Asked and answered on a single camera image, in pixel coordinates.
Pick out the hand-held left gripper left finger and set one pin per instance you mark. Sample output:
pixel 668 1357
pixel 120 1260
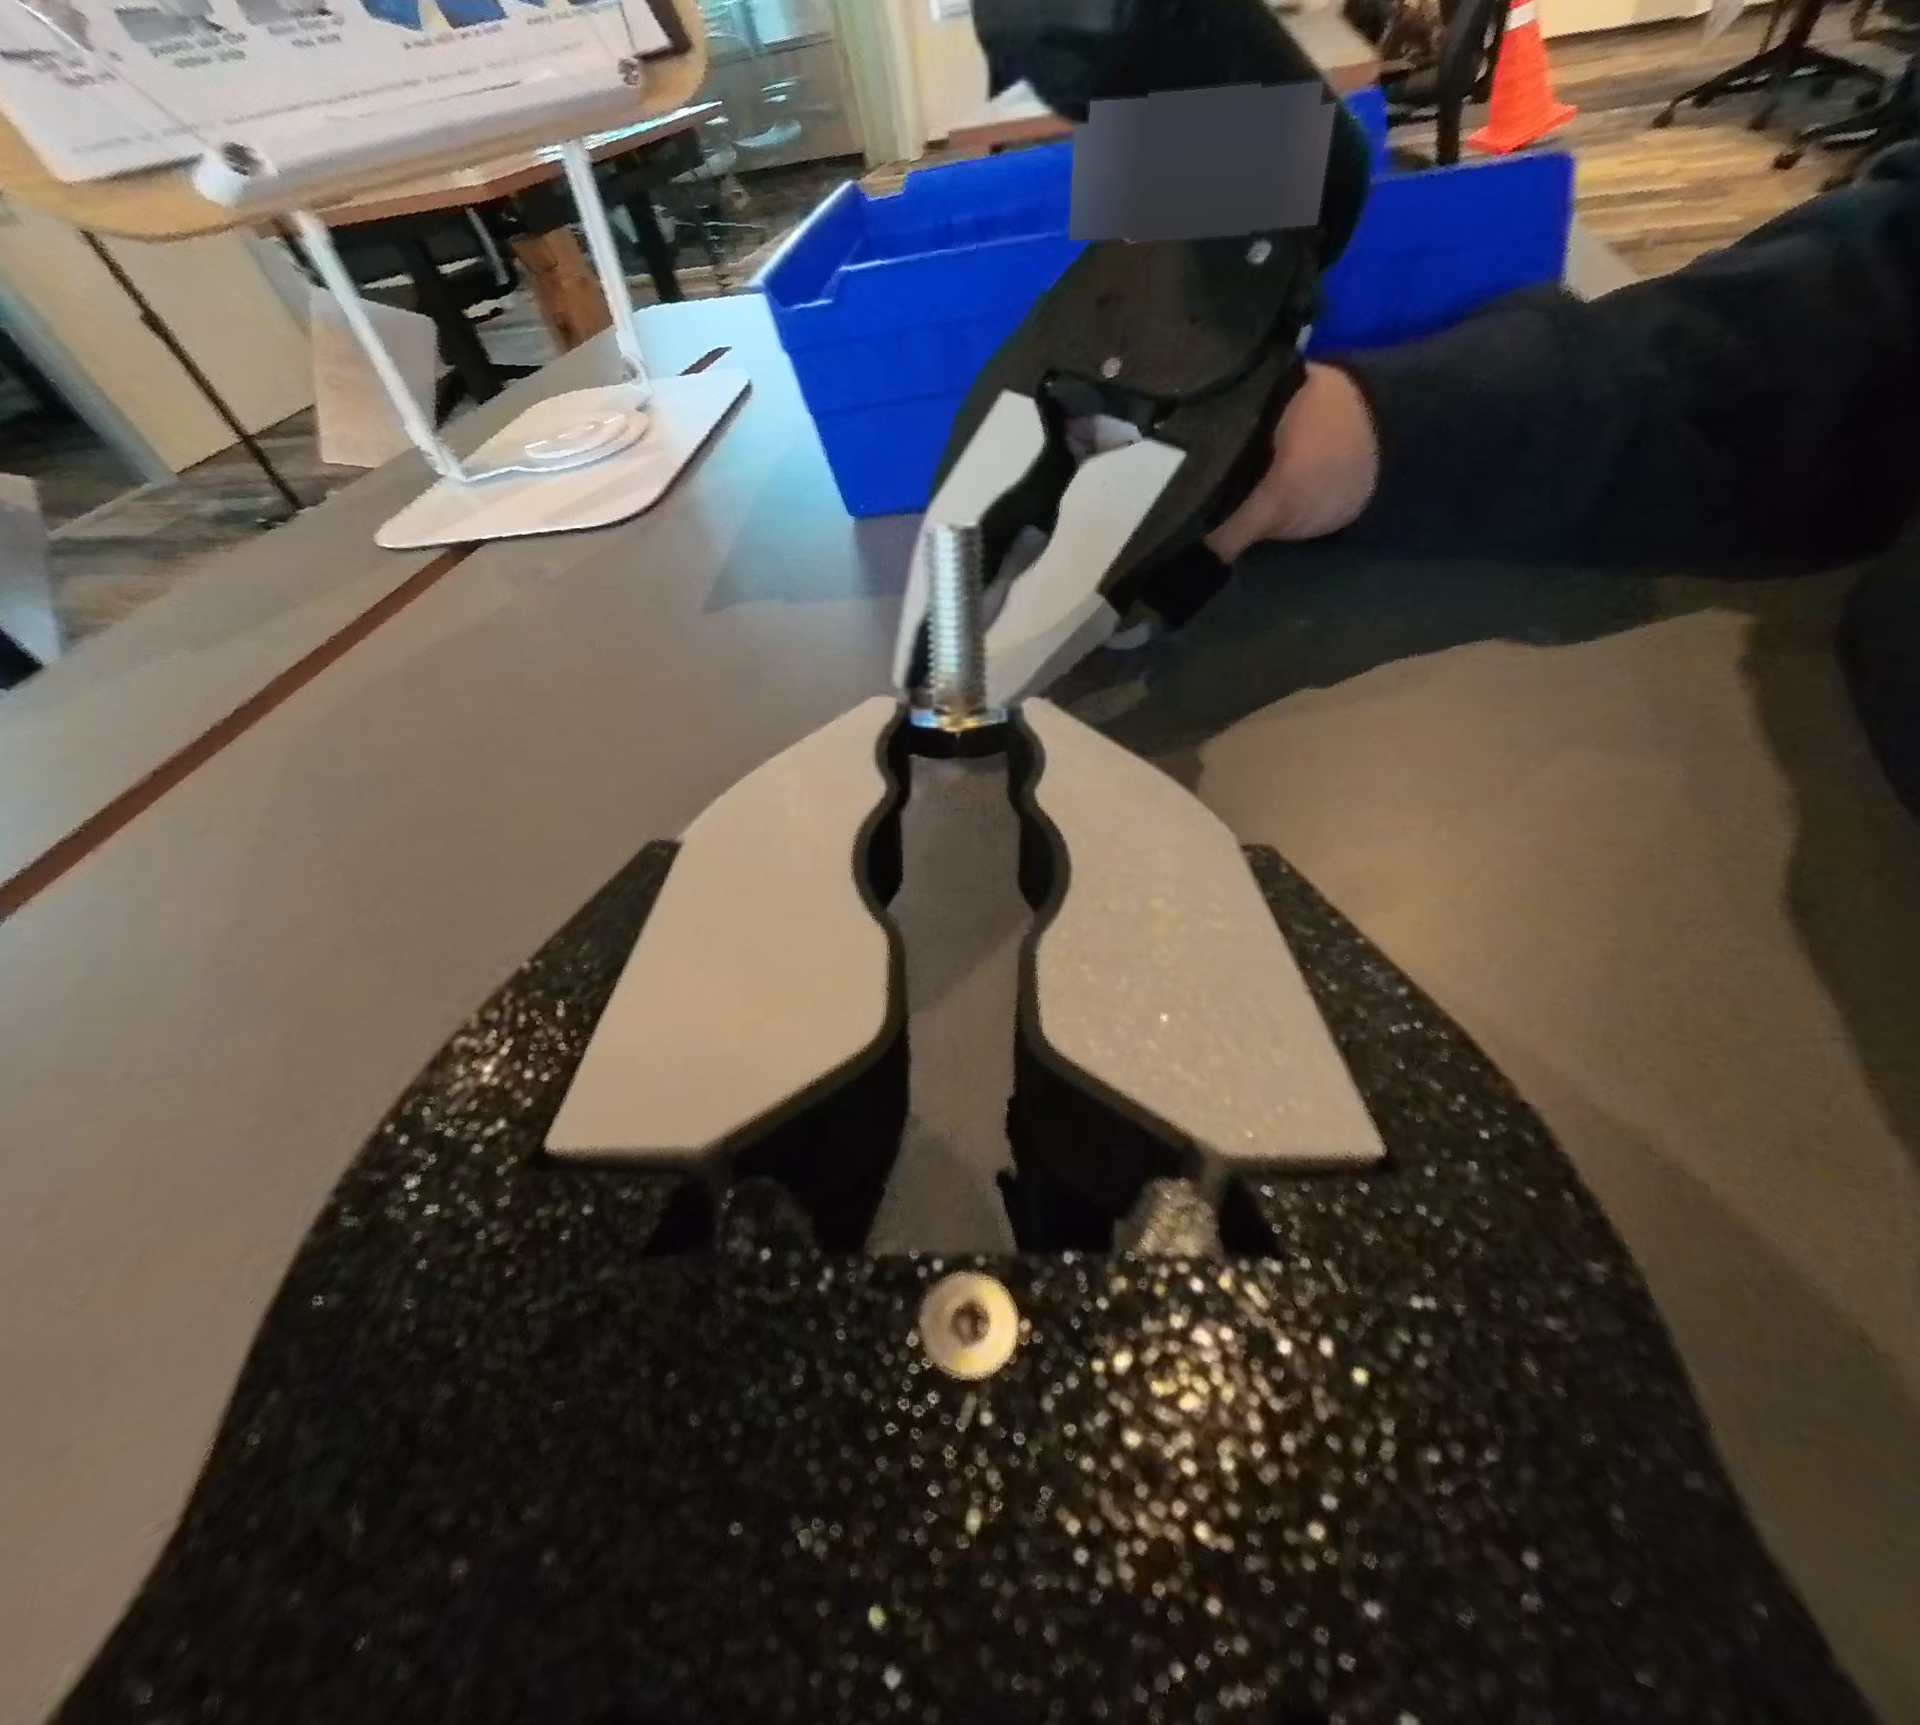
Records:
pixel 733 975

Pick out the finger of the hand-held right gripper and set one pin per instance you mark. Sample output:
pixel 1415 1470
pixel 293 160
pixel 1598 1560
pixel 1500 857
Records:
pixel 984 465
pixel 1094 556

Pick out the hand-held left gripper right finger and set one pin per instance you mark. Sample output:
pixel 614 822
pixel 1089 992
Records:
pixel 1185 990

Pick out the silver hex bolt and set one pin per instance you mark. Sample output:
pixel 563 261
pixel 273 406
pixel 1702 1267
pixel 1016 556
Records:
pixel 956 615

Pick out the blue plastic bin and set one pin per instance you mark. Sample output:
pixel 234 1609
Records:
pixel 899 331

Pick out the metal hex nut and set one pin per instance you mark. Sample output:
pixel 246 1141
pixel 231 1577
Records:
pixel 1001 714

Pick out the person's right forearm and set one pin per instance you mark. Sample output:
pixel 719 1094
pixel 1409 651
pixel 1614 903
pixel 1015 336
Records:
pixel 1621 405

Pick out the person's right hand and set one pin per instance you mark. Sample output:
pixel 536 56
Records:
pixel 1327 465

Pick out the orange traffic cone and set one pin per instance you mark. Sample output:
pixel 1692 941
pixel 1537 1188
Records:
pixel 1524 90

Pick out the brown wooden desk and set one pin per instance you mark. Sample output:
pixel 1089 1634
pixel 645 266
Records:
pixel 452 198

